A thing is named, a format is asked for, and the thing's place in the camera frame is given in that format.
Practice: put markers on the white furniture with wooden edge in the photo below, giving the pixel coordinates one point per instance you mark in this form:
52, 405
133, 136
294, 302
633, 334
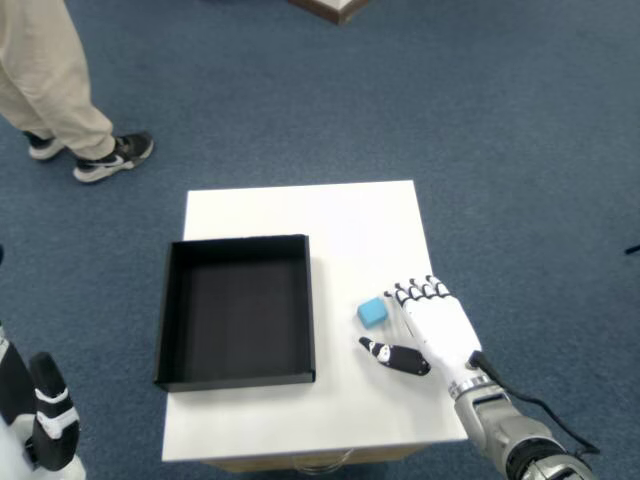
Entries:
337, 10

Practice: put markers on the white wooden table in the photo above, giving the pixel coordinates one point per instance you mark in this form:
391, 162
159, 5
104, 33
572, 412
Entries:
370, 235

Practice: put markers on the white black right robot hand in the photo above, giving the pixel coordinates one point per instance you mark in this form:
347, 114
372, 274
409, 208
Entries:
440, 325

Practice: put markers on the black white sneaker with swoosh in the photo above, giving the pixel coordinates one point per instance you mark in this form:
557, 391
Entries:
114, 159

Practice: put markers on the small black object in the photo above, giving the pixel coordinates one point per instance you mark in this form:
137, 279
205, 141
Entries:
633, 248

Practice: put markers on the blue cube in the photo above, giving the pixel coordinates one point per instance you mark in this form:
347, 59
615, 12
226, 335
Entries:
372, 312

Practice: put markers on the black open box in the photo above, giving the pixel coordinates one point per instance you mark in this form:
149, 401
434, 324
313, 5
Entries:
237, 320

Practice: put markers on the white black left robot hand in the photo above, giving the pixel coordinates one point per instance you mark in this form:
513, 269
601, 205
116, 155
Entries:
50, 410

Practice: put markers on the person in beige trousers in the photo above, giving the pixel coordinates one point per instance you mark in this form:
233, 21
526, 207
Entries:
42, 75

